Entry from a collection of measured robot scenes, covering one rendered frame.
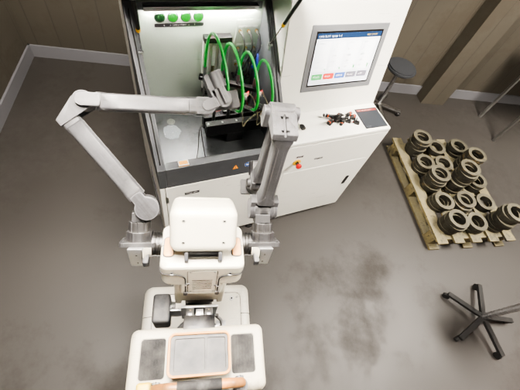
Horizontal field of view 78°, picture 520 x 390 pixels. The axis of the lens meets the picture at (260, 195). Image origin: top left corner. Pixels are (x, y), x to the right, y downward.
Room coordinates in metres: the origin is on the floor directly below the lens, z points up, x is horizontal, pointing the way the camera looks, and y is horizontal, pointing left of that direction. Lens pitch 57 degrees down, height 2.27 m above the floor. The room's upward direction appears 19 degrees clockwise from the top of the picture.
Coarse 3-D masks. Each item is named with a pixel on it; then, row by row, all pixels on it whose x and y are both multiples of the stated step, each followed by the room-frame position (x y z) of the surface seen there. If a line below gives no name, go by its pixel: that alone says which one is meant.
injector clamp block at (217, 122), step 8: (216, 112) 1.27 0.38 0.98; (248, 112) 1.35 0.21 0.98; (208, 120) 1.21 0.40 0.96; (216, 120) 1.21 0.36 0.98; (224, 120) 1.23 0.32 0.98; (232, 120) 1.25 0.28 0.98; (240, 120) 1.27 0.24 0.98; (248, 120) 1.29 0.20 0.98; (208, 128) 1.15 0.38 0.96; (216, 128) 1.18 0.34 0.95; (224, 128) 1.21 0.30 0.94; (232, 128) 1.23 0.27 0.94; (240, 128) 1.26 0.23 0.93; (248, 128) 1.29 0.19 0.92; (256, 128) 1.32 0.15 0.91; (224, 136) 1.24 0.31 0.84; (232, 136) 1.24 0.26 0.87; (240, 136) 1.27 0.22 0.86
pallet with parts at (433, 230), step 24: (408, 144) 2.46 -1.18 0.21; (432, 144) 2.65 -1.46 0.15; (456, 144) 2.74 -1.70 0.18; (408, 168) 2.24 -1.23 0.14; (432, 168) 2.14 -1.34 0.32; (456, 168) 2.24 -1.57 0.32; (480, 168) 2.23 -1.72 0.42; (408, 192) 2.04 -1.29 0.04; (432, 192) 2.02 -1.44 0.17; (456, 192) 2.12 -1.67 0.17; (480, 192) 2.25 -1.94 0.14; (432, 216) 1.78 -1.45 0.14; (456, 216) 1.77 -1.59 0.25; (480, 216) 1.88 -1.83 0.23; (504, 216) 1.86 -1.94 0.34; (432, 240) 1.58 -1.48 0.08; (456, 240) 1.62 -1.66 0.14; (480, 240) 1.71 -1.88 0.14
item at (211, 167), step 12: (216, 156) 1.00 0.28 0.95; (228, 156) 1.03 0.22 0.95; (240, 156) 1.05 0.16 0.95; (252, 156) 1.09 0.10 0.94; (168, 168) 0.84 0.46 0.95; (180, 168) 0.87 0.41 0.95; (192, 168) 0.90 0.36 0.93; (204, 168) 0.94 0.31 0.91; (216, 168) 0.98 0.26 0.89; (228, 168) 1.02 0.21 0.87; (240, 168) 1.06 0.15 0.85; (168, 180) 0.83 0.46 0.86; (180, 180) 0.86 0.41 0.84; (192, 180) 0.90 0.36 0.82; (204, 180) 0.94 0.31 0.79
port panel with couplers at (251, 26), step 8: (240, 24) 1.56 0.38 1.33; (248, 24) 1.58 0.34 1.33; (256, 24) 1.61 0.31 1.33; (240, 32) 1.53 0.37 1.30; (248, 32) 1.56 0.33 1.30; (256, 32) 1.59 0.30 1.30; (240, 40) 1.56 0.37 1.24; (248, 40) 1.59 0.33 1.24; (256, 40) 1.62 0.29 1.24; (240, 48) 1.57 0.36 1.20; (248, 48) 1.60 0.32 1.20; (232, 56) 1.54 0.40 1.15; (240, 56) 1.57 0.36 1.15; (232, 64) 1.55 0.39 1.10
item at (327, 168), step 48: (288, 0) 1.53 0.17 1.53; (336, 0) 1.65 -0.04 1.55; (384, 0) 1.81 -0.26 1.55; (288, 48) 1.48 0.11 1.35; (384, 48) 1.83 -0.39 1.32; (288, 96) 1.45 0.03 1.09; (336, 96) 1.64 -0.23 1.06; (336, 144) 1.41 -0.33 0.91; (288, 192) 1.30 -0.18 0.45; (336, 192) 1.58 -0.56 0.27
